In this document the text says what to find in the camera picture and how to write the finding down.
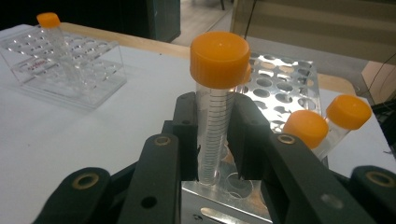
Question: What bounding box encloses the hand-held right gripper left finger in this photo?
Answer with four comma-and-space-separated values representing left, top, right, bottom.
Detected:
162, 91, 201, 182

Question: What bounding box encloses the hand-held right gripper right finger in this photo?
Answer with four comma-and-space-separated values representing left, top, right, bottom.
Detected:
226, 92, 276, 182

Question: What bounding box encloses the orange-capped clear test tube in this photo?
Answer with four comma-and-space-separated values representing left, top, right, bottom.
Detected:
282, 109, 331, 162
190, 31, 251, 187
312, 94, 374, 161
242, 62, 252, 85
35, 12, 92, 91

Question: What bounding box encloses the perforated metal tube rack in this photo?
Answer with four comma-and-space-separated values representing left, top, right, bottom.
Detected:
181, 52, 330, 224

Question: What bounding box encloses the clear acrylic tube rack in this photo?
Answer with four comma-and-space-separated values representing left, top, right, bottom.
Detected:
0, 24, 128, 111

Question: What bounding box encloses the light wooden table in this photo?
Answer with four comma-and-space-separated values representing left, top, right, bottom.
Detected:
59, 21, 358, 96

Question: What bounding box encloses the dark cabinet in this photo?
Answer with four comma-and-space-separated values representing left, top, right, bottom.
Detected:
146, 0, 181, 43

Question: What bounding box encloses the black hanging cable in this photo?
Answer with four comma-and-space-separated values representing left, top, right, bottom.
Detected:
244, 0, 258, 40

